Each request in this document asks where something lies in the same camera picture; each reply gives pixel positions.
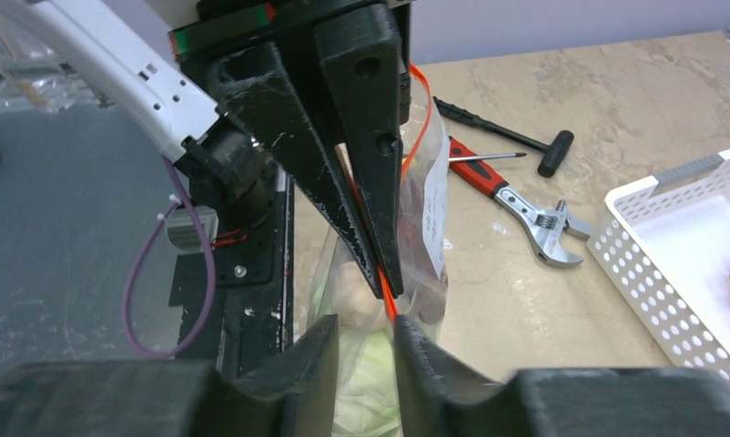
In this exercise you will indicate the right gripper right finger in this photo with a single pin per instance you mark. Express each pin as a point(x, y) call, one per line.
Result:
point(442, 396)

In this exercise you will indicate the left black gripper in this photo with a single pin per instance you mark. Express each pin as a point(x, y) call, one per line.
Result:
point(363, 51)

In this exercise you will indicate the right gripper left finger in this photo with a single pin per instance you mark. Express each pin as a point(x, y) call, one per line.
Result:
point(291, 395)

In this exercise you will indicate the green cabbage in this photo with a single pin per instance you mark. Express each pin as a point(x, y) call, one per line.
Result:
point(366, 401)

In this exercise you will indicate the clear orange zip bag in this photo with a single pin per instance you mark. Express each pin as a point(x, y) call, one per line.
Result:
point(426, 149)

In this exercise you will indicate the dark red grapes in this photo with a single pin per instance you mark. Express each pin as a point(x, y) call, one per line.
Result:
point(423, 268)

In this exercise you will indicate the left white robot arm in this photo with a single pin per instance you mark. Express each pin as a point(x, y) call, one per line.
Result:
point(321, 86)

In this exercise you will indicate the yellow black screwdriver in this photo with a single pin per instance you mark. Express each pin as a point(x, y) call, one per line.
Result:
point(495, 156)

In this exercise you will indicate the black rubber mallet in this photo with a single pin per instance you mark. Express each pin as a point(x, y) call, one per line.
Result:
point(553, 154)

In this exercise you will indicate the white plastic basket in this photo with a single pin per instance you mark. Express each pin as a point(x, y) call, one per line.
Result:
point(664, 242)

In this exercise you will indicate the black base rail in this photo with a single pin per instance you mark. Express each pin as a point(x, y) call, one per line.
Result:
point(251, 319)

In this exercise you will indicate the adjustable wrench red handle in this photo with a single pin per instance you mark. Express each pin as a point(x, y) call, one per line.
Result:
point(543, 227)

